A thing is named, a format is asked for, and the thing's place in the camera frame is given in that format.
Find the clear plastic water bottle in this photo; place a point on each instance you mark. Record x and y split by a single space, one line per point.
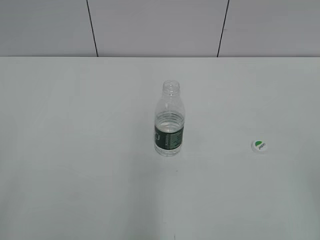
169 120

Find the white green bottle cap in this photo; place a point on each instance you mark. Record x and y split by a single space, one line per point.
259 146

